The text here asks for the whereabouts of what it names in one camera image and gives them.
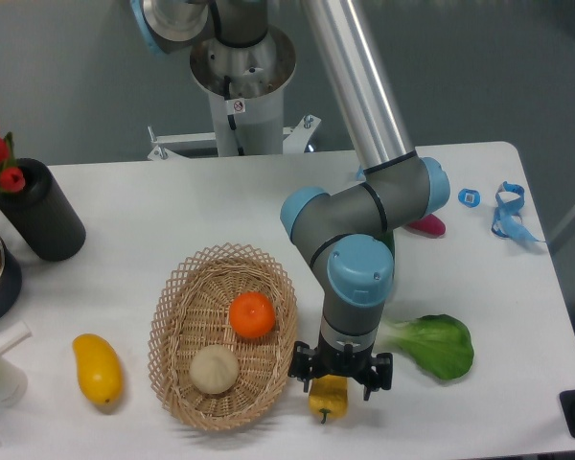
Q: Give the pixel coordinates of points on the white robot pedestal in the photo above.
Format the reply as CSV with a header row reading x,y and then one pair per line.
x,y
245,89

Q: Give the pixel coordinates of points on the woven wicker basket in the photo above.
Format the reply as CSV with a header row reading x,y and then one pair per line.
x,y
193,313

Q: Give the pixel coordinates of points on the white steamed bun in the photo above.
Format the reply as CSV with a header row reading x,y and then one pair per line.
x,y
214,369

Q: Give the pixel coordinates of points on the orange fruit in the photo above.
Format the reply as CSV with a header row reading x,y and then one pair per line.
x,y
251,315

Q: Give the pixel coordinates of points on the small white block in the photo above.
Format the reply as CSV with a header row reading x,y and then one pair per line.
x,y
14,335

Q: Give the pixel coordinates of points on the green bok choy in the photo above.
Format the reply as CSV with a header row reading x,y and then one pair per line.
x,y
440,344

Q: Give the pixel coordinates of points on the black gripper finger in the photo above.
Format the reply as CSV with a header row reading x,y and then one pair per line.
x,y
302,363
378,374

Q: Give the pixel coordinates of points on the yellow mango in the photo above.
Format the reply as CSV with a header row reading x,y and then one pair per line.
x,y
99,371

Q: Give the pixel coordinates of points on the yellow bell pepper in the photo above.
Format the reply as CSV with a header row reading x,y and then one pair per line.
x,y
328,398

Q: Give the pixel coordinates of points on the magenta sweet potato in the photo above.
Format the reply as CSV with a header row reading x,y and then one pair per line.
x,y
429,226

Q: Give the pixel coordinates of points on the black cylindrical vase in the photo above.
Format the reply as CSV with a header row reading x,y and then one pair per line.
x,y
43,215

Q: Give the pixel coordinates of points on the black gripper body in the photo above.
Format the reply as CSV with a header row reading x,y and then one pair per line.
x,y
346,361

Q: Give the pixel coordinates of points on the green cucumber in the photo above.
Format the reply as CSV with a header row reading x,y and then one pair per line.
x,y
389,241

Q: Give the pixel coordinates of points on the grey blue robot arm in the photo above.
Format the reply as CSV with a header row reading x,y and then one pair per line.
x,y
337,235

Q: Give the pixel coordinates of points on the white plastic bottle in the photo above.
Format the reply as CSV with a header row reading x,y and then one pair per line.
x,y
13,383

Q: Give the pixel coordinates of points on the blue round tag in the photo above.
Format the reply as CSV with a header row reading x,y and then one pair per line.
x,y
469,197

